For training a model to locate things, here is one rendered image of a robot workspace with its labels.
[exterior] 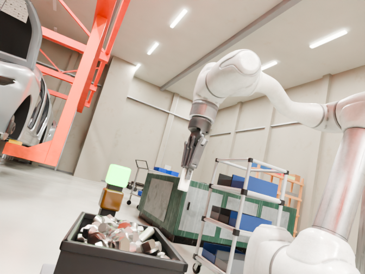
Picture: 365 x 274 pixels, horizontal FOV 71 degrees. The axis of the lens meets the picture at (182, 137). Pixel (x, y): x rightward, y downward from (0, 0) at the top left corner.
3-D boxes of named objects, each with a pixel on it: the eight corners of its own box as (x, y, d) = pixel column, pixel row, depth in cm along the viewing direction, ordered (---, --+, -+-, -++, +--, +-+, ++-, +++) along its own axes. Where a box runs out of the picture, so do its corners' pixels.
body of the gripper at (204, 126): (216, 123, 84) (209, 149, 82) (204, 126, 92) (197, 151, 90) (197, 114, 82) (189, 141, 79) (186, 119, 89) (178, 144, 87)
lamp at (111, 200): (97, 205, 53) (102, 186, 54) (115, 209, 55) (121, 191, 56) (99, 209, 50) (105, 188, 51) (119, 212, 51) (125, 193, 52)
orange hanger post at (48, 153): (4, 153, 357) (63, 3, 405) (56, 166, 382) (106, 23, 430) (1, 153, 342) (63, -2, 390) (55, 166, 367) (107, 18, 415)
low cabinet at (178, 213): (170, 243, 307) (187, 178, 323) (134, 215, 471) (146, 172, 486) (290, 263, 379) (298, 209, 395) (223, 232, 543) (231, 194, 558)
